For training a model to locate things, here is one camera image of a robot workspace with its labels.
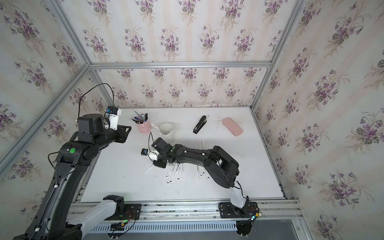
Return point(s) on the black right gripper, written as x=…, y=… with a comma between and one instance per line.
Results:
x=160, y=165

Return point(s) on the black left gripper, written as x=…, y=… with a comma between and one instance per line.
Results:
x=121, y=135

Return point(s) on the twelfth straw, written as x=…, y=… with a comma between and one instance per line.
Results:
x=148, y=169

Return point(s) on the eleventh straw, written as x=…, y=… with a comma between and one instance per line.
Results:
x=183, y=172

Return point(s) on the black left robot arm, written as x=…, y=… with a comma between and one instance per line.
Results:
x=74, y=157

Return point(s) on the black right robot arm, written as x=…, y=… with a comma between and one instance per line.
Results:
x=221, y=167

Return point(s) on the bundle of wrapped straws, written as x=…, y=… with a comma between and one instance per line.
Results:
x=158, y=130

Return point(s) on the pink pen cup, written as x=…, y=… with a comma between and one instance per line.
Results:
x=145, y=127

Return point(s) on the white straw cup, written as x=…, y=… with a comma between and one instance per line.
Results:
x=168, y=127

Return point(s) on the black stapler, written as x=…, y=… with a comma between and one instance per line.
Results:
x=200, y=124

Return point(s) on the pink eraser case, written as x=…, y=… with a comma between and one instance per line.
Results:
x=232, y=126

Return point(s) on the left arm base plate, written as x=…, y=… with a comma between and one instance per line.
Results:
x=131, y=212

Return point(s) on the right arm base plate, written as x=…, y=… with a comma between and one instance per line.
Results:
x=249, y=211

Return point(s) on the aluminium mounting rail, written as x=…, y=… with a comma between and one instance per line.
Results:
x=208, y=210

